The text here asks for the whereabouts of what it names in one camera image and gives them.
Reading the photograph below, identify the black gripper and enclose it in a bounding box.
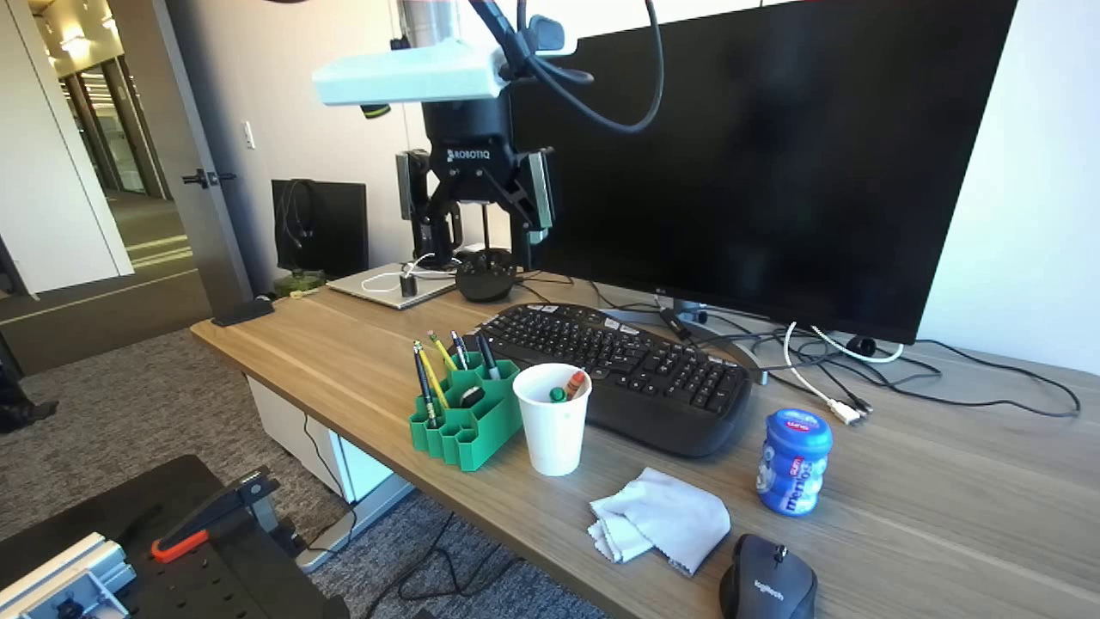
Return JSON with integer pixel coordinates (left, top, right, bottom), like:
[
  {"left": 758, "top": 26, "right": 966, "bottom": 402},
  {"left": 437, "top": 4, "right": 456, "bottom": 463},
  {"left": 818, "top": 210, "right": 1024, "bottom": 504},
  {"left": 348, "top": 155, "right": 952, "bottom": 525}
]
[{"left": 393, "top": 95, "right": 559, "bottom": 267}]

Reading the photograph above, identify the white paper cup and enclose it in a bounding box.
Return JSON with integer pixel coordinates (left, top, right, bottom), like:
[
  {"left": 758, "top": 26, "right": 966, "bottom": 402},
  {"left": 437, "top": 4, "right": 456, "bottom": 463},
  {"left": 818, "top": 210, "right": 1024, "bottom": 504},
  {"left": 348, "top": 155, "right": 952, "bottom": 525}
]
[{"left": 508, "top": 359, "right": 596, "bottom": 482}]

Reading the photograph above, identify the black marker white barrel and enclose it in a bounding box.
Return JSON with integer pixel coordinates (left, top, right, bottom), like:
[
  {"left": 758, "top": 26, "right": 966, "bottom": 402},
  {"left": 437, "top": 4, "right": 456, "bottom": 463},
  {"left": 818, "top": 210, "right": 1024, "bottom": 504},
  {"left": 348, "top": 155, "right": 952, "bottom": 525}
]
[{"left": 475, "top": 338, "right": 506, "bottom": 384}]

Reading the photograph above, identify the black webcam on stand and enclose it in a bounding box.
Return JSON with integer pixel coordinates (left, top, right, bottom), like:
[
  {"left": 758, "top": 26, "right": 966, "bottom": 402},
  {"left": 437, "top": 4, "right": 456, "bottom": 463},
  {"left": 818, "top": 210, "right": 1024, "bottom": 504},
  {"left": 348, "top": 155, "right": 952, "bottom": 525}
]
[{"left": 455, "top": 202, "right": 523, "bottom": 307}]

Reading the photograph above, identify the silver closed laptop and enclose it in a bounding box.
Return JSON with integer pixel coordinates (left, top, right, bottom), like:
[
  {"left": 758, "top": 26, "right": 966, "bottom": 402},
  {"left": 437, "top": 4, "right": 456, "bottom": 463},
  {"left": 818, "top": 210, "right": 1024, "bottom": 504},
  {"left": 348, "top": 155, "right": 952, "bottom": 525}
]
[{"left": 323, "top": 256, "right": 462, "bottom": 311}]

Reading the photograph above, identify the yellow green pencil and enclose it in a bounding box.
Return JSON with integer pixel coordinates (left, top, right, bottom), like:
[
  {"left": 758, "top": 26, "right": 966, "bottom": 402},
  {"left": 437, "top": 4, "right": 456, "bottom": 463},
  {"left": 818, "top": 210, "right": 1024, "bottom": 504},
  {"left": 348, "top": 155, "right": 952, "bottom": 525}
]
[{"left": 427, "top": 331, "right": 462, "bottom": 373}]

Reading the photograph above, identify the black pencil gold print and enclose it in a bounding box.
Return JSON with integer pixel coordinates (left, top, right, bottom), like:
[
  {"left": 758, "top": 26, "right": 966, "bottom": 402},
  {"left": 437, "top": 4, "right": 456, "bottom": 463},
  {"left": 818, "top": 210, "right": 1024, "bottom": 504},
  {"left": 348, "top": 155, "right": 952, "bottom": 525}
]
[{"left": 410, "top": 339, "right": 440, "bottom": 429}]

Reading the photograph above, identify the green plastic pen holder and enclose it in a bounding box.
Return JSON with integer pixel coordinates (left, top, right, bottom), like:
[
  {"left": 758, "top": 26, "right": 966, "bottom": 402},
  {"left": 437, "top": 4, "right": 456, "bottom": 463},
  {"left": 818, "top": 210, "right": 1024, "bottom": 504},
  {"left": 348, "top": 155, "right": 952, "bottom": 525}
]
[{"left": 405, "top": 354, "right": 525, "bottom": 475}]

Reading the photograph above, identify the black ergonomic keyboard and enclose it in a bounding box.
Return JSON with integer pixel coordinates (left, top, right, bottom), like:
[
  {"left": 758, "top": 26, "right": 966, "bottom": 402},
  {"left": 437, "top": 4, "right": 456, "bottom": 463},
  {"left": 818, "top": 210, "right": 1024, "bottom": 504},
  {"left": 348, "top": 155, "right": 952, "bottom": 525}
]
[{"left": 467, "top": 300, "right": 758, "bottom": 463}]

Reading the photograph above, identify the black desk corner block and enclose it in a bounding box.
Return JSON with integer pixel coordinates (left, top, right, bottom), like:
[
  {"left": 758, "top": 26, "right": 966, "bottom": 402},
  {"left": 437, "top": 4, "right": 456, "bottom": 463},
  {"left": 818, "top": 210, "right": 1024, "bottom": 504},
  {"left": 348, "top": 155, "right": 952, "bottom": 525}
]
[{"left": 209, "top": 287, "right": 277, "bottom": 331}]

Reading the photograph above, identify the white under-desk cabinet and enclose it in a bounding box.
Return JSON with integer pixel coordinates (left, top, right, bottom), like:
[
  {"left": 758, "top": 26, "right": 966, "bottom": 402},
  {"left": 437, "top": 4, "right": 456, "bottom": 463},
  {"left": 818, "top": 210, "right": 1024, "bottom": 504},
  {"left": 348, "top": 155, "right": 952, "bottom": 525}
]
[{"left": 245, "top": 373, "right": 419, "bottom": 510}]

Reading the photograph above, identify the large black monitor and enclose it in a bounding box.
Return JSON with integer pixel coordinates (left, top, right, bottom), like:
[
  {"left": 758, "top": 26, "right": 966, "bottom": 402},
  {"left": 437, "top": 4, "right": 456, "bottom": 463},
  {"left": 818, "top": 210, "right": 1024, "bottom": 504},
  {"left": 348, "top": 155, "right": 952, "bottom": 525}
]
[{"left": 499, "top": 0, "right": 1020, "bottom": 346}]

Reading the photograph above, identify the white folded cloth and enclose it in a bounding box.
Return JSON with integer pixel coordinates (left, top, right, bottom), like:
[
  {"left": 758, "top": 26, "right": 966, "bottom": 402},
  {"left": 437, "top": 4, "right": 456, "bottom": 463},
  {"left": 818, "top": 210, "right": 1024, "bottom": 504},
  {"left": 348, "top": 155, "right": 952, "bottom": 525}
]
[{"left": 584, "top": 463, "right": 735, "bottom": 578}]

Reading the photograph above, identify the blue mentos gum bottle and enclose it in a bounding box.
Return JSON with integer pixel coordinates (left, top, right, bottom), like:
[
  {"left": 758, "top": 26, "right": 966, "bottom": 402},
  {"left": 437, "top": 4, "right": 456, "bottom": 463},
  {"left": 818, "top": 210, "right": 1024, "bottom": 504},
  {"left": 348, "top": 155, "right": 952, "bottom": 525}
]
[{"left": 751, "top": 404, "right": 834, "bottom": 519}]

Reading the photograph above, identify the black perforated work table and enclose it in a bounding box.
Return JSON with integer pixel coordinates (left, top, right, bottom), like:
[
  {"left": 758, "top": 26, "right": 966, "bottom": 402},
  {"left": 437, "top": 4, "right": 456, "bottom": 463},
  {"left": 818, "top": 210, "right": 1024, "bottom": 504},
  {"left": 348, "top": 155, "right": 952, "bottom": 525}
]
[{"left": 0, "top": 453, "right": 353, "bottom": 619}]

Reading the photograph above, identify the dark grey computer mouse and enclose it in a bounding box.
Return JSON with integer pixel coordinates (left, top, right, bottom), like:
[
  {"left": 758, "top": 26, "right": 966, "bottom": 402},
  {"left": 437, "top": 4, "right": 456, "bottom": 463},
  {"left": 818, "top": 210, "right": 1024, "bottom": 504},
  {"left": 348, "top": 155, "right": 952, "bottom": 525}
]
[{"left": 718, "top": 528, "right": 821, "bottom": 619}]

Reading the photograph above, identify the black stand foot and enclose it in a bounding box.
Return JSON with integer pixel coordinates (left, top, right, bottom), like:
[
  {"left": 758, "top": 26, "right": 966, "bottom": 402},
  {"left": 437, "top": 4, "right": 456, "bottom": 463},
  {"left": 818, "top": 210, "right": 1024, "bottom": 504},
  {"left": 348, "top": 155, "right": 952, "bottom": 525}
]
[{"left": 0, "top": 233, "right": 60, "bottom": 437}]

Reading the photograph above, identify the aluminium extrusion profile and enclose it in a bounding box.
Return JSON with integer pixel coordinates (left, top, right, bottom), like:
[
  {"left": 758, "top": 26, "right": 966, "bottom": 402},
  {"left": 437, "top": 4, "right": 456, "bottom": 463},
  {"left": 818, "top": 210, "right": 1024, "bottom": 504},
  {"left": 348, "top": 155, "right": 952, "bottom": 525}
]
[{"left": 0, "top": 528, "right": 138, "bottom": 619}]

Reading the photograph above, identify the thin white looped cable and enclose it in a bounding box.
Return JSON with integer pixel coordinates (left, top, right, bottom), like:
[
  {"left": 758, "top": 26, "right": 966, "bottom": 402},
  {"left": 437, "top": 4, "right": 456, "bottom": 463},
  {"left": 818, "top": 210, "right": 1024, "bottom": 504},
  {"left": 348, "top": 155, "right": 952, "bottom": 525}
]
[{"left": 357, "top": 251, "right": 462, "bottom": 296}]

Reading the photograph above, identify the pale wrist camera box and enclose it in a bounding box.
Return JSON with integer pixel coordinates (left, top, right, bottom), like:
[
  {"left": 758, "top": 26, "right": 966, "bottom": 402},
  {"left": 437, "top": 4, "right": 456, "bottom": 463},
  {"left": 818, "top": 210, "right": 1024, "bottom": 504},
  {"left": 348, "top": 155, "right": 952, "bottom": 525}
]
[{"left": 309, "top": 37, "right": 508, "bottom": 119}]

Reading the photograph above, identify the black box against wall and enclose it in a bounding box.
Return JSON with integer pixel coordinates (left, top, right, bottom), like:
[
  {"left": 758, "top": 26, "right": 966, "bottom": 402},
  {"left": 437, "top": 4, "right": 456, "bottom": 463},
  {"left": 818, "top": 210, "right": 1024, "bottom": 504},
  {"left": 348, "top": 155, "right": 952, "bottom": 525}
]
[{"left": 272, "top": 176, "right": 372, "bottom": 280}]

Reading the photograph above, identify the short white cable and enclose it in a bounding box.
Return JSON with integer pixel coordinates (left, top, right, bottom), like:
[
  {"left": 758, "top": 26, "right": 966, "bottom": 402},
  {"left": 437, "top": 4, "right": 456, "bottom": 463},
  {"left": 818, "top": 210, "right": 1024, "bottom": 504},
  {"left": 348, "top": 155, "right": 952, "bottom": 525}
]
[{"left": 806, "top": 324, "right": 907, "bottom": 367}]

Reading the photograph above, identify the black clamp orange handle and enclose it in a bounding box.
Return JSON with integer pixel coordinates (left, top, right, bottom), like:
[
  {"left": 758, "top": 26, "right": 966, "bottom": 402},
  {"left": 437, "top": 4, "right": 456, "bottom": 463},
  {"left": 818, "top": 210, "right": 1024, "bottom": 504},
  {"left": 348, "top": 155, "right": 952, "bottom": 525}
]
[{"left": 149, "top": 463, "right": 290, "bottom": 566}]

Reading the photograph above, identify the white cable with plug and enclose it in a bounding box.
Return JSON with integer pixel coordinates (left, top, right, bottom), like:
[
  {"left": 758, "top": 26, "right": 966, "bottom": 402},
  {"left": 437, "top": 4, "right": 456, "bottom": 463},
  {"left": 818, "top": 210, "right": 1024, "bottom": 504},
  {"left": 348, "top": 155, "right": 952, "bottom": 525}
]
[{"left": 781, "top": 319, "right": 872, "bottom": 429}]

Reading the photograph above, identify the long black desk cable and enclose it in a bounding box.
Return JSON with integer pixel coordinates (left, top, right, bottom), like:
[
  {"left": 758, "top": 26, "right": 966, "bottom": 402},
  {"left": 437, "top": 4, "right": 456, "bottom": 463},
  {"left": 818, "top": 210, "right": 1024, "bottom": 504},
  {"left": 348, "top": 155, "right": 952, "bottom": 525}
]
[{"left": 733, "top": 301, "right": 1087, "bottom": 422}]

